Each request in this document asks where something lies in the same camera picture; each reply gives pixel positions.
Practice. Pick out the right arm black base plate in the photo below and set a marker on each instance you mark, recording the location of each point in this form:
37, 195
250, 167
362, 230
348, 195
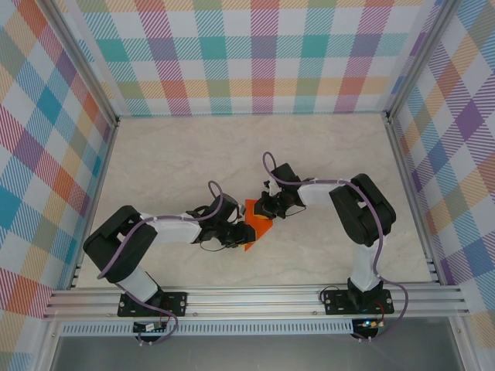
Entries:
334, 305

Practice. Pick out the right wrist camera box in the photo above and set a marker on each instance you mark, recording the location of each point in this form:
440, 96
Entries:
272, 189

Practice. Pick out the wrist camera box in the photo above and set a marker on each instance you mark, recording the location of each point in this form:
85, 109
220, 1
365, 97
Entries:
242, 213
272, 189

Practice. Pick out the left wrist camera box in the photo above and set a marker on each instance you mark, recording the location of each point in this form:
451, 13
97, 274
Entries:
242, 213

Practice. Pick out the grey metal panel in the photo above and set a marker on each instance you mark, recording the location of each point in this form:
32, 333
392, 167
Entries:
251, 355

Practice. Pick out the orange paper sheet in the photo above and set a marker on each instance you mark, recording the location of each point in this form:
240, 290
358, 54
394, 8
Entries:
263, 230

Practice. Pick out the aluminium corner post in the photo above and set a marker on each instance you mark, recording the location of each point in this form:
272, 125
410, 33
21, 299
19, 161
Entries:
417, 58
83, 62

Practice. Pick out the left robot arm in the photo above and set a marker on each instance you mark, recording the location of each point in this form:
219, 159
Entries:
174, 228

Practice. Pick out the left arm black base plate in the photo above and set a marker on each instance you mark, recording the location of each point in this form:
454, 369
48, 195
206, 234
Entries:
178, 303

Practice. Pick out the long aluminium mounting rail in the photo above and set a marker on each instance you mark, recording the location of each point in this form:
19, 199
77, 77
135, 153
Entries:
251, 299

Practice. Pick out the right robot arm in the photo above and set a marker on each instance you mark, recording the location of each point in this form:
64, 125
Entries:
363, 208

